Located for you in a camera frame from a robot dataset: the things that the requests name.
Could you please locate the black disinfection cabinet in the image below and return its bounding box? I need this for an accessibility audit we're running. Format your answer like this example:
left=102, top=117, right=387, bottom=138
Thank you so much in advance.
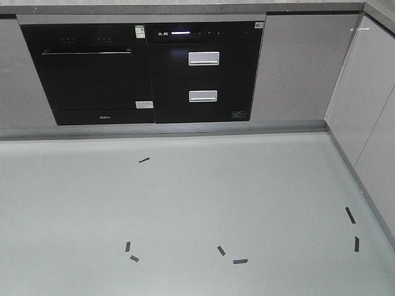
left=146, top=17, right=265, bottom=123

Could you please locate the grey cabinet door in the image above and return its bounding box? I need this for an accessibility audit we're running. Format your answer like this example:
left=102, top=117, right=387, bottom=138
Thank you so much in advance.
left=251, top=14, right=359, bottom=121

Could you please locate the silver drawer handle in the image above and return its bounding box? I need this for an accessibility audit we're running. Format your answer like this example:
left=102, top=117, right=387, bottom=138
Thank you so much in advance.
left=188, top=90, right=218, bottom=102
left=188, top=51, right=220, bottom=66

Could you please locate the upper silver drawer handle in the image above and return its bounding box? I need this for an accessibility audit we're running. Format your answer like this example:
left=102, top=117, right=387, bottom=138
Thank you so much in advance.
left=188, top=51, right=220, bottom=66

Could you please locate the lower silver drawer handle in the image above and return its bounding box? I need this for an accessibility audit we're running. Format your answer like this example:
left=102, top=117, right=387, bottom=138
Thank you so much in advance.
left=188, top=90, right=218, bottom=102

